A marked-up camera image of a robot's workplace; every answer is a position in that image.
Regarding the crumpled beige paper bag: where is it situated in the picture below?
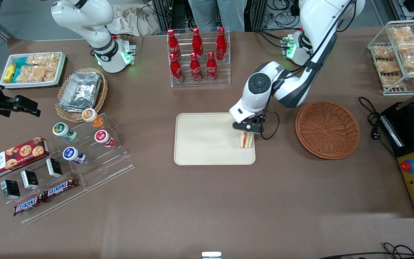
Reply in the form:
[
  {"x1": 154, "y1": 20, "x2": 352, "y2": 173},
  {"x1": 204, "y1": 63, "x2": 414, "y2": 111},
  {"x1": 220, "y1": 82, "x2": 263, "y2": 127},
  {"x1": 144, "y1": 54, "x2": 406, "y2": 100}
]
[{"x1": 106, "y1": 4, "x2": 161, "y2": 36}]

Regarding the light wicker basket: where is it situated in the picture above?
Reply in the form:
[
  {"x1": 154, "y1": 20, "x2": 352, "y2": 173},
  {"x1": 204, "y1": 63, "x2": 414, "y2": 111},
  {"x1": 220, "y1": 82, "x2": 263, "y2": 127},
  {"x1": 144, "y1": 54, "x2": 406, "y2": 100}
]
[{"x1": 55, "y1": 68, "x2": 108, "y2": 123}]

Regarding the red Walkers shortbread box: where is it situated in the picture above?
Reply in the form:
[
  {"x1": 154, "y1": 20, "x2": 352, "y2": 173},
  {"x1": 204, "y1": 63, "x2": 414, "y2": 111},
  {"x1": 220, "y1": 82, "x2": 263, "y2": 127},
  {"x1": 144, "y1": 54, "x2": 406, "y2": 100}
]
[{"x1": 0, "y1": 137, "x2": 50, "y2": 181}]

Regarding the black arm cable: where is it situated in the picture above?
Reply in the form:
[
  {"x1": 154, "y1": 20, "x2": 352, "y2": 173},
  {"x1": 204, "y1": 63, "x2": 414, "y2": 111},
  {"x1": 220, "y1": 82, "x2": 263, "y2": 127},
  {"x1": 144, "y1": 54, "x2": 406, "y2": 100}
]
[{"x1": 260, "y1": 0, "x2": 357, "y2": 141}]

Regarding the clear acrylic stepped riser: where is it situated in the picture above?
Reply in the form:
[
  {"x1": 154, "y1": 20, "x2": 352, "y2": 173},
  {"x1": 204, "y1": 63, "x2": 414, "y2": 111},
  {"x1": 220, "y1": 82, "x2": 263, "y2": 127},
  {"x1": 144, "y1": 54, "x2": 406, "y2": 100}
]
[
  {"x1": 0, "y1": 151, "x2": 89, "y2": 224},
  {"x1": 54, "y1": 113, "x2": 135, "y2": 192}
]

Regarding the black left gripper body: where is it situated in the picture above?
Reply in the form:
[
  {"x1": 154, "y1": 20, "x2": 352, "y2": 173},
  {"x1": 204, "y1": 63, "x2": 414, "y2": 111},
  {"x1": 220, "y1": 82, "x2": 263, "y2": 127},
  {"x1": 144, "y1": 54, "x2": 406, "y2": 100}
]
[{"x1": 245, "y1": 115, "x2": 265, "y2": 126}]

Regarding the brown round wicker basket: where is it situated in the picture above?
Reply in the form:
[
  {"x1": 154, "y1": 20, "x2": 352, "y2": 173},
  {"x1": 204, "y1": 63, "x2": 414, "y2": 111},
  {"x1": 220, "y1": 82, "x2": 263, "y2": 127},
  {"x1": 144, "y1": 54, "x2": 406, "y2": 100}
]
[{"x1": 295, "y1": 100, "x2": 361, "y2": 160}]

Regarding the red emergency stop button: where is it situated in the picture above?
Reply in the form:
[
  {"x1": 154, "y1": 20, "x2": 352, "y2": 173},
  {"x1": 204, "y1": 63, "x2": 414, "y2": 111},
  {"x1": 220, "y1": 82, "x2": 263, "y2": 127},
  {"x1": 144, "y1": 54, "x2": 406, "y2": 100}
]
[{"x1": 400, "y1": 158, "x2": 414, "y2": 174}]

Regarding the black tabletop appliance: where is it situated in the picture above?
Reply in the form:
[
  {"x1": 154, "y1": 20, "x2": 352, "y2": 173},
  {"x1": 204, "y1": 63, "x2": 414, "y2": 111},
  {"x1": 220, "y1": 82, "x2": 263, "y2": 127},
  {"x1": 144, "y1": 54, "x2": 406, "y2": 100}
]
[{"x1": 379, "y1": 101, "x2": 414, "y2": 159}]

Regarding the black power cable with plug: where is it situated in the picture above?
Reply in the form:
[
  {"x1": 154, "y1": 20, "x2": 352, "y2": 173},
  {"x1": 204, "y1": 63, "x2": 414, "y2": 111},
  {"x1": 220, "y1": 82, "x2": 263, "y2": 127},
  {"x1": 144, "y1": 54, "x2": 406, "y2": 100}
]
[{"x1": 358, "y1": 96, "x2": 398, "y2": 159}]

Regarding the stack of foil containers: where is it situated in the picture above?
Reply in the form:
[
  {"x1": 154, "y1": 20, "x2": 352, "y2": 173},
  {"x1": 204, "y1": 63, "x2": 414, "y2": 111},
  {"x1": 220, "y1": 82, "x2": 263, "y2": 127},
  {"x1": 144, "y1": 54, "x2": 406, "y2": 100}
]
[{"x1": 59, "y1": 71, "x2": 102, "y2": 113}]

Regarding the black floor cable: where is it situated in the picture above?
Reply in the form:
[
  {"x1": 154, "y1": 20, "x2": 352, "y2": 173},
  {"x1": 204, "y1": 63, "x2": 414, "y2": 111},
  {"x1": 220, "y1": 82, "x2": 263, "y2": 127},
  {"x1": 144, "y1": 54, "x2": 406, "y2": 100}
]
[{"x1": 317, "y1": 243, "x2": 414, "y2": 259}]

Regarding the person in blue jeans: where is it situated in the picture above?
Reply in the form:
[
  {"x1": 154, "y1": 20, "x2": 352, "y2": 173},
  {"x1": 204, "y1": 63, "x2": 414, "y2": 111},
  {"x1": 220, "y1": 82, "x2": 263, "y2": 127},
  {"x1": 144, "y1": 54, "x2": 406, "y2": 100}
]
[{"x1": 187, "y1": 0, "x2": 248, "y2": 33}]

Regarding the blue lid gum bottle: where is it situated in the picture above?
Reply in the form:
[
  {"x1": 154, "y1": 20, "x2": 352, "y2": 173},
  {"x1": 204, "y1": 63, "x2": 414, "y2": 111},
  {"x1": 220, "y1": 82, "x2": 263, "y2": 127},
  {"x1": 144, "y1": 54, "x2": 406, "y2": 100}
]
[{"x1": 62, "y1": 146, "x2": 86, "y2": 165}]

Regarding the red cola bottle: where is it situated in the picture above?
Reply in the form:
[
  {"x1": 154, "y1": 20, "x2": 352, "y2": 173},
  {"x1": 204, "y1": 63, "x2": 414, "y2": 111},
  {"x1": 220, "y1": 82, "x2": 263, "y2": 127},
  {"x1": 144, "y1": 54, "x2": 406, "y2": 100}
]
[
  {"x1": 206, "y1": 51, "x2": 218, "y2": 82},
  {"x1": 216, "y1": 27, "x2": 227, "y2": 61},
  {"x1": 190, "y1": 53, "x2": 203, "y2": 82},
  {"x1": 192, "y1": 27, "x2": 204, "y2": 58},
  {"x1": 170, "y1": 53, "x2": 184, "y2": 83},
  {"x1": 167, "y1": 29, "x2": 180, "y2": 60}
]

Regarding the red lid gum bottle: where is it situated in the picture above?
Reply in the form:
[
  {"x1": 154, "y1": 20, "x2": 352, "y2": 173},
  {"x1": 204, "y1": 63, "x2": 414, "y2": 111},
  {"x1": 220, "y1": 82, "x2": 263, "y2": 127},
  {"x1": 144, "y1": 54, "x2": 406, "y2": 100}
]
[{"x1": 94, "y1": 129, "x2": 116, "y2": 148}]

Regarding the white wire rack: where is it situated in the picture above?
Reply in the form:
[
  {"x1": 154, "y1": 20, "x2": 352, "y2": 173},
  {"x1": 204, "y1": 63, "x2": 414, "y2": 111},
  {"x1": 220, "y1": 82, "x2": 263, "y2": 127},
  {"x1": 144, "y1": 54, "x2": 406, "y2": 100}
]
[{"x1": 368, "y1": 20, "x2": 414, "y2": 96}]

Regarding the beige plastic tray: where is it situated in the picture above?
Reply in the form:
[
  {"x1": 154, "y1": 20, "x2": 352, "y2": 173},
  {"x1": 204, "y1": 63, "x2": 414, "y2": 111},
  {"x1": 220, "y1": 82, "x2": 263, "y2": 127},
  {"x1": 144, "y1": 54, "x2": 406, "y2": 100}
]
[{"x1": 174, "y1": 112, "x2": 256, "y2": 166}]

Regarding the orange lid gum bottle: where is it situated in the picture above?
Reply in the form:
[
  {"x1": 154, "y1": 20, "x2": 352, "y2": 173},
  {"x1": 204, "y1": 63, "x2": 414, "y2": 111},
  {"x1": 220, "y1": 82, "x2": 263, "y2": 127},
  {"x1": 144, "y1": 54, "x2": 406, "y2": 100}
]
[{"x1": 82, "y1": 108, "x2": 104, "y2": 128}]

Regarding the black cable bundle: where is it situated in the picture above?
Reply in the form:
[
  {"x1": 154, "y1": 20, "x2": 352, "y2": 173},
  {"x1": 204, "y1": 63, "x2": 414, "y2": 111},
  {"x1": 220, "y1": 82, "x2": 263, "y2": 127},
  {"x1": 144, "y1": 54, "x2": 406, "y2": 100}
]
[{"x1": 250, "y1": 0, "x2": 303, "y2": 31}]

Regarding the small black snack box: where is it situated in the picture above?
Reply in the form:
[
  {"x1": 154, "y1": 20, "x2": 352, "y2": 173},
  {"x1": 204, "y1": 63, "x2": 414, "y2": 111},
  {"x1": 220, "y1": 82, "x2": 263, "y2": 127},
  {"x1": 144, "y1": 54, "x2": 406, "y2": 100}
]
[
  {"x1": 20, "y1": 170, "x2": 39, "y2": 190},
  {"x1": 46, "y1": 158, "x2": 64, "y2": 178},
  {"x1": 0, "y1": 179, "x2": 21, "y2": 199}
]

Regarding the white rectangular snack tray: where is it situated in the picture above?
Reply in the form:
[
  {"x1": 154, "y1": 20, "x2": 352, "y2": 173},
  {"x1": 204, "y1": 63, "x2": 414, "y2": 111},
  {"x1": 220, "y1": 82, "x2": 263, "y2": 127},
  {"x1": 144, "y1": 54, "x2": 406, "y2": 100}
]
[{"x1": 0, "y1": 51, "x2": 67, "y2": 90}]

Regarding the Snickers chocolate bar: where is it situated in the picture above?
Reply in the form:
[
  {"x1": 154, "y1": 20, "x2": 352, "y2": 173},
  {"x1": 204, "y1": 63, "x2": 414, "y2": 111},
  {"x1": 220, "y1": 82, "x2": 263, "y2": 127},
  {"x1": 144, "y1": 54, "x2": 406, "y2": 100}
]
[
  {"x1": 43, "y1": 178, "x2": 78, "y2": 199},
  {"x1": 13, "y1": 194, "x2": 46, "y2": 216}
]

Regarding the triangular sandwich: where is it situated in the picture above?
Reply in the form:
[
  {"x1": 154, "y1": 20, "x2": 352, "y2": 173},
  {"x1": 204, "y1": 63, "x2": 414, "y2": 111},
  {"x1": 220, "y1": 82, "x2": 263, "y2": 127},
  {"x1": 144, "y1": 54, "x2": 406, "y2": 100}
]
[{"x1": 239, "y1": 131, "x2": 255, "y2": 149}]

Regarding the clear acrylic bottle rack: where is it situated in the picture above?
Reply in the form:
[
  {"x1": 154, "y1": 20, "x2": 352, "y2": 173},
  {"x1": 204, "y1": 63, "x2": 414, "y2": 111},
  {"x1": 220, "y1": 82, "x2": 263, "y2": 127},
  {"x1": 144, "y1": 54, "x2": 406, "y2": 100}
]
[{"x1": 167, "y1": 27, "x2": 231, "y2": 88}]

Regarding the green lid gum bottle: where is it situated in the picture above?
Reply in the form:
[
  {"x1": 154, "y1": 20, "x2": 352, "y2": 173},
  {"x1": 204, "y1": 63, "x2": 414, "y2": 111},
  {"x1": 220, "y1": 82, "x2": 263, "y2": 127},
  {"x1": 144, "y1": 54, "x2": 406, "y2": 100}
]
[{"x1": 52, "y1": 122, "x2": 78, "y2": 142}]

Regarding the yellow snack pack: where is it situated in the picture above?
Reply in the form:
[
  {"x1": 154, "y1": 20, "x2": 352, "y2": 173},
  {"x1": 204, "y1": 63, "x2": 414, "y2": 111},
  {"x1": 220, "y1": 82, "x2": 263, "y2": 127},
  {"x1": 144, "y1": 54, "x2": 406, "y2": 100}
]
[{"x1": 3, "y1": 64, "x2": 16, "y2": 83}]

